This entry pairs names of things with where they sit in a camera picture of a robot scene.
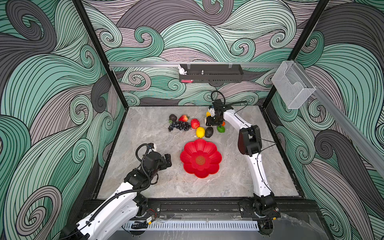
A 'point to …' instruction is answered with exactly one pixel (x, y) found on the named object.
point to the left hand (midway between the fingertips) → (164, 156)
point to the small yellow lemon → (208, 114)
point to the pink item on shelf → (187, 81)
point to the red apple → (195, 123)
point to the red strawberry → (184, 118)
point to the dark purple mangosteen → (173, 117)
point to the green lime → (221, 129)
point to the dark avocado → (209, 132)
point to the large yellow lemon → (200, 132)
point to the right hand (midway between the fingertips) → (210, 122)
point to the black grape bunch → (181, 125)
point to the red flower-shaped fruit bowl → (201, 158)
